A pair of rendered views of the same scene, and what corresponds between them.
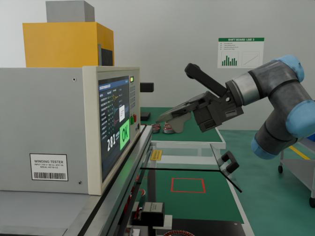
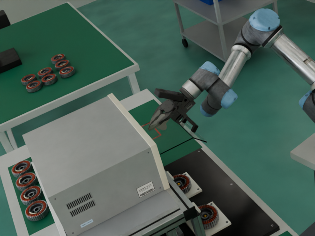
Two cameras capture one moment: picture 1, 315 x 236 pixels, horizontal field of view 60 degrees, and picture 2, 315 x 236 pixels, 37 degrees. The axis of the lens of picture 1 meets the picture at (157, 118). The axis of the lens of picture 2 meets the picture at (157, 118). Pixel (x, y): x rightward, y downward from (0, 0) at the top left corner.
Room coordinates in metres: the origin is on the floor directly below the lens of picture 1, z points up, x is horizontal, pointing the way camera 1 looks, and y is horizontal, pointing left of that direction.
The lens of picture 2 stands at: (-0.79, 0.51, 2.27)
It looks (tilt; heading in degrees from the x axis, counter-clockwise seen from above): 34 degrees down; 339
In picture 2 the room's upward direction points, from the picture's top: 17 degrees counter-clockwise
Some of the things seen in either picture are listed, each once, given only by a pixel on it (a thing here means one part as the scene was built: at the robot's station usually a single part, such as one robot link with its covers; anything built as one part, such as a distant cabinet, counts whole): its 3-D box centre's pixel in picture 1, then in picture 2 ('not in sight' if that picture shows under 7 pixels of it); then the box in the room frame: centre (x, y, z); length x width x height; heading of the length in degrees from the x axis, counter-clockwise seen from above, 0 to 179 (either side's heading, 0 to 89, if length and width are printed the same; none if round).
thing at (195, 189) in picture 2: not in sight; (180, 188); (0.72, -0.06, 0.78); 0.15 x 0.15 x 0.01; 85
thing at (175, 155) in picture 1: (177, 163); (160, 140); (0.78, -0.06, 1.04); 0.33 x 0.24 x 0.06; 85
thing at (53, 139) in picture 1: (45, 110); (93, 159); (0.64, 0.27, 1.22); 0.44 x 0.39 x 0.20; 175
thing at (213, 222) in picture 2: not in sight; (205, 217); (0.48, -0.04, 0.80); 0.11 x 0.11 x 0.04
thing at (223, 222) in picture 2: not in sight; (206, 220); (0.48, -0.04, 0.78); 0.15 x 0.15 x 0.01; 85
